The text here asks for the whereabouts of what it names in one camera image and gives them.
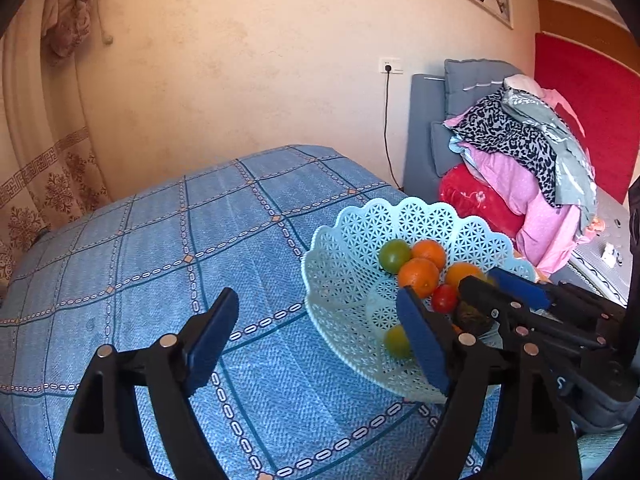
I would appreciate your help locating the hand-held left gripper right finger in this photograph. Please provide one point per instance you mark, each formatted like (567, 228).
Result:
(425, 340)

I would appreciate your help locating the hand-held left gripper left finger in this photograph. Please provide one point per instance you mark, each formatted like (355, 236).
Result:
(210, 340)

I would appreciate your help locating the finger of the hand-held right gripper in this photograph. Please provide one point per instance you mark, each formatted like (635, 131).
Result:
(520, 287)
(480, 292)

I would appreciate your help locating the dark brown avocado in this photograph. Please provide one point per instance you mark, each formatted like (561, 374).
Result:
(472, 319)

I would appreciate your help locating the green tomato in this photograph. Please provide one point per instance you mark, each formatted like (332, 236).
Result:
(395, 340)
(394, 255)

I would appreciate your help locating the red tomato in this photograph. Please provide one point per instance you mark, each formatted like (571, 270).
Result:
(444, 298)

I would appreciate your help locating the orange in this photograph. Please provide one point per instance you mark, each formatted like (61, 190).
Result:
(430, 252)
(419, 277)

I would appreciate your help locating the light blue lattice basket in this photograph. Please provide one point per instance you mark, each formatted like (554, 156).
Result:
(340, 280)

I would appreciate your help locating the pile of clothes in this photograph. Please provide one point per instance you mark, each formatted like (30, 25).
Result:
(540, 220)

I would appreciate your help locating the grey mattress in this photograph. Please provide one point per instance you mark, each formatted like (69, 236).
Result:
(595, 275)

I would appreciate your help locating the small white object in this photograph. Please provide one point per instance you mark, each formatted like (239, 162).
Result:
(609, 255)

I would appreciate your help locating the red floral blanket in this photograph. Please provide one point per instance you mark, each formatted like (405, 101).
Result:
(470, 195)

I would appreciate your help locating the blue checked tablecloth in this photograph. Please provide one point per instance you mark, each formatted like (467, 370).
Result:
(150, 260)

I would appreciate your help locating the grey-green cloth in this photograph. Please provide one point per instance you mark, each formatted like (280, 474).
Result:
(570, 160)

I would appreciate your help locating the grey cushion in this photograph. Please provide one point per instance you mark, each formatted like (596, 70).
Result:
(441, 150)
(470, 85)

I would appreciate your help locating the beige patterned curtain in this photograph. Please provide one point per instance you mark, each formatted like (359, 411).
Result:
(55, 185)

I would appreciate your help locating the red wall panel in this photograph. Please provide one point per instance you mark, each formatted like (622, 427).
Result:
(590, 110)

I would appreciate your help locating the white wall socket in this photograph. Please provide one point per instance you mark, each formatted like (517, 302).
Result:
(392, 65)

